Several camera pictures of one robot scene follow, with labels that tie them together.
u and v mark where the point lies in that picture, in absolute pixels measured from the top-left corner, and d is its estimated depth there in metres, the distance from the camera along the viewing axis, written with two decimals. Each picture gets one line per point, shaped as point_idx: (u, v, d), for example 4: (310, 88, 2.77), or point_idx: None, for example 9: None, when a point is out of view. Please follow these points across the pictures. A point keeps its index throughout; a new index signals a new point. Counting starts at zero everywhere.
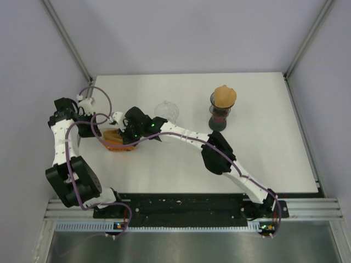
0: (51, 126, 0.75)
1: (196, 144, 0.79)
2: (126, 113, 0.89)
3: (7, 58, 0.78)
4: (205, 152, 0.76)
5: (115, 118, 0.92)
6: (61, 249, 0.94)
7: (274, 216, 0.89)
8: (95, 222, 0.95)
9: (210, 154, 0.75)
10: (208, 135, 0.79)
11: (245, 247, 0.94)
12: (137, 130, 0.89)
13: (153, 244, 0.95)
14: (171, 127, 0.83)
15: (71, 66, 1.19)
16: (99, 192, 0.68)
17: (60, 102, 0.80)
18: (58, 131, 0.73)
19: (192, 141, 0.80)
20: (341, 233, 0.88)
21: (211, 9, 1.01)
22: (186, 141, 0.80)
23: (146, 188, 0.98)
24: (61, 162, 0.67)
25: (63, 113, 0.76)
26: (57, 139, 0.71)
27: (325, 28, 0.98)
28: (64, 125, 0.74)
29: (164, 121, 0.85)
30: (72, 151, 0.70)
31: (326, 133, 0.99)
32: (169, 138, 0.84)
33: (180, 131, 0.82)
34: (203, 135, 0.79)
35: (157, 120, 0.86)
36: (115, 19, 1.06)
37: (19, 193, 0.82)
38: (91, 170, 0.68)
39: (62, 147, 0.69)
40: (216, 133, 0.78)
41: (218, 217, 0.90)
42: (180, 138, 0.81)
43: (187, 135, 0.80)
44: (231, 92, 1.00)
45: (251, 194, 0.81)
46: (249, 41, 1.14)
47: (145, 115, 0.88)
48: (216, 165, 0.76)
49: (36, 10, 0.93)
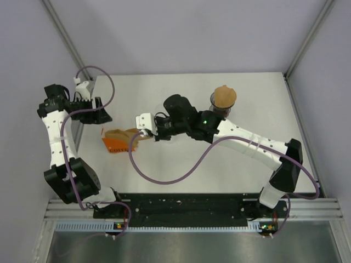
0: (43, 116, 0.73)
1: (270, 156, 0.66)
2: (165, 103, 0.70)
3: (7, 58, 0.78)
4: (284, 165, 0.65)
5: (146, 124, 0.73)
6: (61, 249, 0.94)
7: (274, 216, 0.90)
8: (96, 222, 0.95)
9: (289, 169, 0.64)
10: (286, 144, 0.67)
11: (245, 247, 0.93)
12: (182, 126, 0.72)
13: (153, 244, 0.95)
14: (232, 128, 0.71)
15: (71, 66, 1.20)
16: (98, 189, 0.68)
17: (49, 90, 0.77)
18: (51, 125, 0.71)
19: (264, 150, 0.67)
20: (341, 233, 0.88)
21: (210, 9, 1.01)
22: (257, 149, 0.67)
23: (146, 189, 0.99)
24: (60, 162, 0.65)
25: (54, 102, 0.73)
26: (52, 136, 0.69)
27: (325, 27, 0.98)
28: (57, 117, 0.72)
29: (222, 120, 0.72)
30: (70, 150, 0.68)
31: (326, 133, 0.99)
32: (232, 142, 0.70)
33: (247, 136, 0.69)
34: (279, 146, 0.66)
35: (210, 116, 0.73)
36: (115, 19, 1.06)
37: (19, 193, 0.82)
38: (90, 170, 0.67)
39: (58, 146, 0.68)
40: (295, 143, 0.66)
41: (218, 217, 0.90)
42: (248, 146, 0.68)
43: (258, 143, 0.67)
44: (231, 91, 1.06)
45: (265, 197, 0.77)
46: (248, 41, 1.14)
47: (191, 108, 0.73)
48: (289, 181, 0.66)
49: (37, 11, 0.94)
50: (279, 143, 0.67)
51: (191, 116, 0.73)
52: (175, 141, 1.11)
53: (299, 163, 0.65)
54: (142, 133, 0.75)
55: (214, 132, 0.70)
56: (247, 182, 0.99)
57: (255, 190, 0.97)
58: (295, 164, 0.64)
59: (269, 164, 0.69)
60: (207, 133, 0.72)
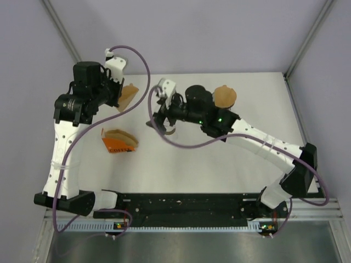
0: (57, 119, 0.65)
1: (283, 158, 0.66)
2: (188, 95, 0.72)
3: (7, 58, 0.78)
4: (298, 170, 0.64)
5: (168, 90, 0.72)
6: (61, 250, 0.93)
7: (274, 216, 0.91)
8: (95, 221, 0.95)
9: (303, 173, 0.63)
10: (300, 147, 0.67)
11: (245, 247, 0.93)
12: (198, 117, 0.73)
13: (153, 244, 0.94)
14: (247, 128, 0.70)
15: (71, 66, 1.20)
16: (88, 213, 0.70)
17: (78, 72, 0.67)
18: (60, 140, 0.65)
19: (277, 152, 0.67)
20: (340, 232, 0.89)
21: (210, 9, 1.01)
22: (270, 150, 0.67)
23: (147, 189, 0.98)
24: (51, 194, 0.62)
25: (73, 105, 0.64)
26: (56, 156, 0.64)
27: (325, 27, 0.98)
28: (69, 133, 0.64)
29: (237, 119, 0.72)
30: (64, 186, 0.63)
31: (326, 133, 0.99)
32: (244, 142, 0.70)
33: (261, 137, 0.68)
34: (293, 149, 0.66)
35: (225, 114, 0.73)
36: (115, 19, 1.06)
37: (19, 193, 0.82)
38: (82, 203, 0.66)
39: (57, 173, 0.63)
40: (311, 147, 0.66)
41: (218, 217, 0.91)
42: (262, 147, 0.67)
43: (272, 144, 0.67)
44: (231, 92, 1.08)
45: (267, 198, 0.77)
46: (248, 42, 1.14)
47: (212, 103, 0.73)
48: (300, 186, 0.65)
49: (36, 11, 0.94)
50: (294, 146, 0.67)
51: (209, 112, 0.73)
52: (176, 141, 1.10)
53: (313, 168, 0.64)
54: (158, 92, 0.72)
55: (227, 131, 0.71)
56: (249, 181, 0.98)
57: (256, 191, 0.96)
58: (308, 169, 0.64)
59: (282, 167, 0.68)
60: (221, 130, 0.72)
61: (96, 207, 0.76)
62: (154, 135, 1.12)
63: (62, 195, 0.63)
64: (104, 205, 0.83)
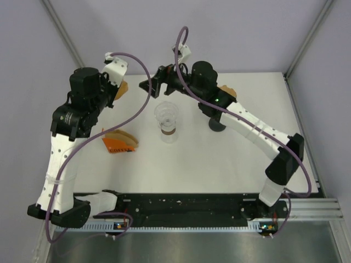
0: (54, 132, 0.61)
1: (270, 144, 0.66)
2: (195, 68, 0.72)
3: (7, 58, 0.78)
4: (282, 155, 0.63)
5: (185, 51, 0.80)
6: (61, 250, 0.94)
7: (274, 216, 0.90)
8: (95, 222, 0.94)
9: (286, 160, 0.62)
10: (288, 136, 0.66)
11: (246, 247, 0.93)
12: (198, 92, 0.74)
13: (153, 244, 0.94)
14: (241, 111, 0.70)
15: (71, 66, 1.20)
16: (83, 224, 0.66)
17: (73, 83, 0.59)
18: (56, 153, 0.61)
19: (265, 137, 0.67)
20: (341, 233, 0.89)
21: (210, 9, 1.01)
22: (259, 136, 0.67)
23: (147, 189, 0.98)
24: (44, 208, 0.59)
25: (69, 121, 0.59)
26: (51, 170, 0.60)
27: (325, 28, 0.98)
28: (65, 147, 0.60)
29: (232, 102, 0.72)
30: (57, 200, 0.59)
31: (326, 133, 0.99)
32: (233, 123, 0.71)
33: (252, 121, 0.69)
34: (281, 136, 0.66)
35: (223, 96, 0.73)
36: (115, 19, 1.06)
37: (18, 193, 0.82)
38: (76, 217, 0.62)
39: (51, 187, 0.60)
40: (299, 137, 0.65)
41: (218, 217, 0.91)
42: (252, 130, 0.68)
43: (261, 129, 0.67)
44: (231, 91, 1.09)
45: (265, 195, 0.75)
46: (248, 42, 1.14)
47: (215, 83, 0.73)
48: (283, 173, 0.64)
49: (36, 11, 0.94)
50: (283, 134, 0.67)
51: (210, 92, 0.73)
52: (176, 141, 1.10)
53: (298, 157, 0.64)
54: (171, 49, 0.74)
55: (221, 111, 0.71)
56: (249, 181, 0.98)
57: (256, 191, 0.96)
58: (292, 155, 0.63)
59: (267, 153, 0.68)
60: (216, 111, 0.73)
61: (94, 211, 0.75)
62: (154, 135, 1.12)
63: (55, 209, 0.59)
64: (103, 209, 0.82)
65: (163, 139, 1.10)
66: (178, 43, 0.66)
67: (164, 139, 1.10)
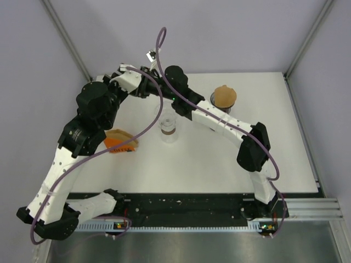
0: (60, 145, 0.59)
1: (235, 134, 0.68)
2: (167, 73, 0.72)
3: (6, 57, 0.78)
4: (244, 142, 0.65)
5: None
6: (61, 250, 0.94)
7: (274, 216, 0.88)
8: (95, 222, 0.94)
9: (249, 146, 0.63)
10: (251, 125, 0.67)
11: (246, 247, 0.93)
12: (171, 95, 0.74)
13: (153, 243, 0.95)
14: (208, 107, 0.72)
15: (71, 65, 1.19)
16: (68, 236, 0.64)
17: (80, 104, 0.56)
18: (56, 165, 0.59)
19: (231, 128, 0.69)
20: (341, 232, 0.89)
21: (211, 8, 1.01)
22: (225, 127, 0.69)
23: (147, 188, 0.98)
24: (32, 215, 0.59)
25: (75, 140, 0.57)
26: (47, 179, 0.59)
27: (325, 27, 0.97)
28: (66, 162, 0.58)
29: (201, 99, 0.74)
30: (45, 211, 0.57)
31: (327, 133, 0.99)
32: (203, 118, 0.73)
33: (218, 115, 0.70)
34: (245, 126, 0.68)
35: (193, 96, 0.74)
36: (115, 18, 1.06)
37: (17, 193, 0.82)
38: (62, 228, 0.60)
39: (43, 196, 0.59)
40: (259, 125, 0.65)
41: (218, 217, 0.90)
42: (218, 124, 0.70)
43: (226, 121, 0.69)
44: (231, 91, 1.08)
45: (257, 192, 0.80)
46: (248, 41, 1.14)
47: (186, 84, 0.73)
48: (251, 159, 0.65)
49: (36, 10, 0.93)
50: (247, 124, 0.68)
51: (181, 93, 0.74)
52: (176, 141, 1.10)
53: (262, 143, 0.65)
54: (147, 53, 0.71)
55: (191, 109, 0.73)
56: (249, 182, 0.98)
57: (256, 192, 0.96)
58: (255, 141, 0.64)
59: (237, 143, 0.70)
60: (187, 110, 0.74)
61: (89, 215, 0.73)
62: (154, 135, 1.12)
63: (41, 218, 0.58)
64: (101, 211, 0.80)
65: (163, 139, 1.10)
66: (158, 46, 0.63)
67: (164, 139, 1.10)
